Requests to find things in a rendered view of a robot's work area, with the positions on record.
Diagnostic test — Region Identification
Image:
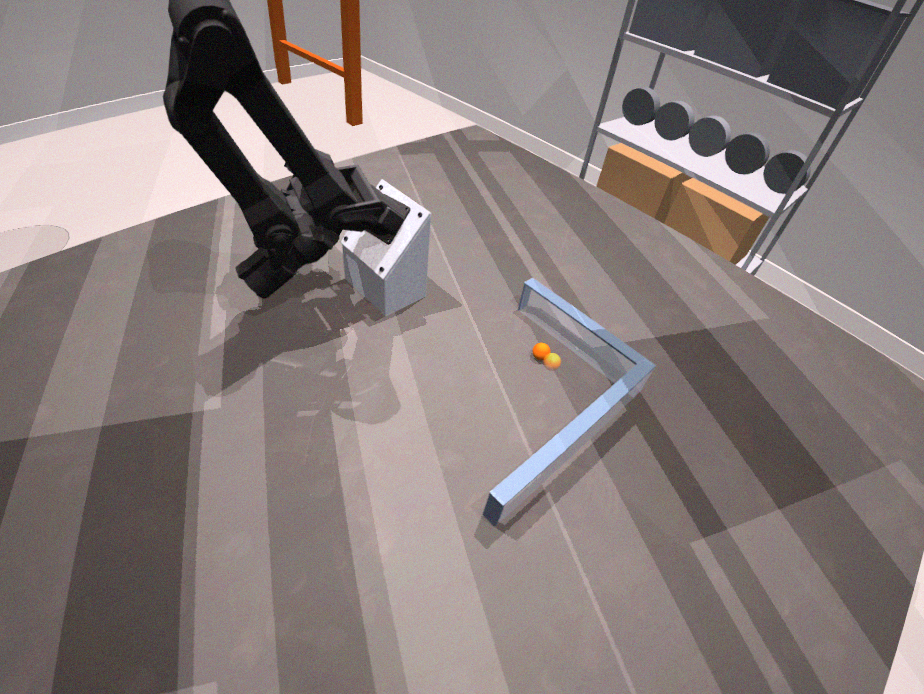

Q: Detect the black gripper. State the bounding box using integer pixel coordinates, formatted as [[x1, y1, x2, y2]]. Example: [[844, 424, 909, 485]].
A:
[[253, 149, 335, 249]]

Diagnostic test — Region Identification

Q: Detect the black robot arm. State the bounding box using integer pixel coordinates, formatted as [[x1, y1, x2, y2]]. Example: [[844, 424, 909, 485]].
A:
[[163, 0, 411, 298]]

